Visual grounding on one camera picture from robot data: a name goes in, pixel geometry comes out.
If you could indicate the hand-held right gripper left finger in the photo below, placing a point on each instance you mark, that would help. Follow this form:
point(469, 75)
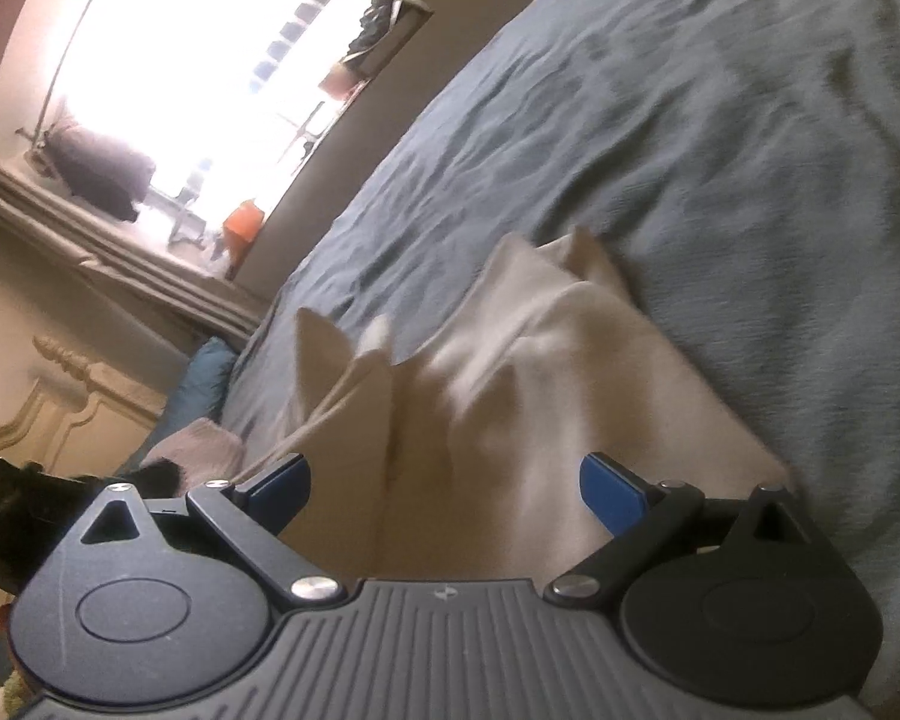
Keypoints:
point(281, 484)

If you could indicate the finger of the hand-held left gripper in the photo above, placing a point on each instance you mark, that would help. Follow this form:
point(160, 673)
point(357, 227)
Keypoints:
point(156, 478)

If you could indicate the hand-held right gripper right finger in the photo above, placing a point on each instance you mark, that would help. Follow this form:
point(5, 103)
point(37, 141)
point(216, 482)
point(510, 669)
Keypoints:
point(611, 495)

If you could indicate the beige zip hoodie black trim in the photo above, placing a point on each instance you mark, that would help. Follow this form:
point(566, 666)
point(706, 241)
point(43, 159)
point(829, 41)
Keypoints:
point(532, 390)

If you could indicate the pink checked knit sweater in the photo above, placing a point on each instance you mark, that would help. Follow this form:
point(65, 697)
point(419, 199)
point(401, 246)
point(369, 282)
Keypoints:
point(195, 450)

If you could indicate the blue pillow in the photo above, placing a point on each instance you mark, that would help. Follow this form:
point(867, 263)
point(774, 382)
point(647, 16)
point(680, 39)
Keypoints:
point(199, 390)

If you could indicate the cream headboard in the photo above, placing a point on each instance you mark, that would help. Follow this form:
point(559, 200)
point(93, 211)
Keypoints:
point(52, 405)

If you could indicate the orange paper bag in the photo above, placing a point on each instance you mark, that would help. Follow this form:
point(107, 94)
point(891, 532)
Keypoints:
point(241, 223)

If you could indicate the dark blurry hanging object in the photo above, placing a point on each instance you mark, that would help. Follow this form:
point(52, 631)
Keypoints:
point(101, 165)

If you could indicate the grey bed blanket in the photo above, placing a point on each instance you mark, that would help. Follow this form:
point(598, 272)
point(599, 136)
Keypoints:
point(645, 127)

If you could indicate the pink clay pot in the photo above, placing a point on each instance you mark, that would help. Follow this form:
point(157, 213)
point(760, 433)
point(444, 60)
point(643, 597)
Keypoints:
point(337, 79)

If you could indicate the bright window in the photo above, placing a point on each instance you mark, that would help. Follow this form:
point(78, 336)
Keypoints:
point(195, 52)

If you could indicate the black bag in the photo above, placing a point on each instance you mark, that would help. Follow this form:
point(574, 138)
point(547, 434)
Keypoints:
point(379, 19)

